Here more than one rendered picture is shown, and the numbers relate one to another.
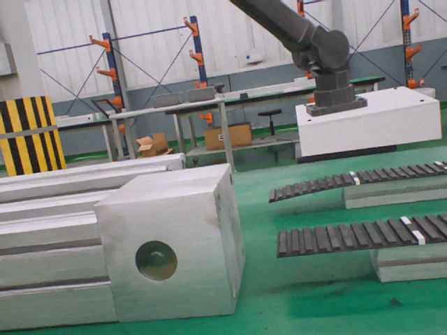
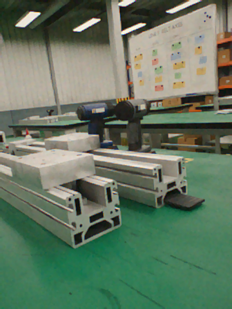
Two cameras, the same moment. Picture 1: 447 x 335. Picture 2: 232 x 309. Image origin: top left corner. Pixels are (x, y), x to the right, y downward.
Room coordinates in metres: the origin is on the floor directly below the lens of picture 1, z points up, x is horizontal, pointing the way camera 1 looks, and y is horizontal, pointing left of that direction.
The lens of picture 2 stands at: (0.95, 1.17, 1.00)
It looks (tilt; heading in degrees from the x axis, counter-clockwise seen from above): 11 degrees down; 223
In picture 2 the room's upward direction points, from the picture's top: 7 degrees counter-clockwise
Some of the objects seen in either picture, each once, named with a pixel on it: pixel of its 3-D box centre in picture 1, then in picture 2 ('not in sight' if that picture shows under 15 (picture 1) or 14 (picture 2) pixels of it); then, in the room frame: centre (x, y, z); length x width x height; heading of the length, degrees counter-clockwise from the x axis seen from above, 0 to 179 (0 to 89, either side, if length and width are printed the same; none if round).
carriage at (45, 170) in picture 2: not in sight; (51, 172); (0.65, 0.70, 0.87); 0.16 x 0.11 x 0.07; 81
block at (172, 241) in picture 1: (183, 231); (21, 152); (0.36, 0.05, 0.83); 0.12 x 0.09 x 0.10; 171
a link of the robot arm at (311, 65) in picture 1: (322, 57); not in sight; (0.95, -0.24, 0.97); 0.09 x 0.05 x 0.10; 112
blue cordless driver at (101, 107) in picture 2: not in sight; (105, 130); (0.19, 0.41, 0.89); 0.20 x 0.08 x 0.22; 158
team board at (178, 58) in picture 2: not in sight; (171, 96); (-2.56, -0.90, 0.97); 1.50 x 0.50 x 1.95; 80
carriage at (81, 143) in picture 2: not in sight; (72, 147); (0.42, 0.49, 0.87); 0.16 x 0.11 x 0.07; 81
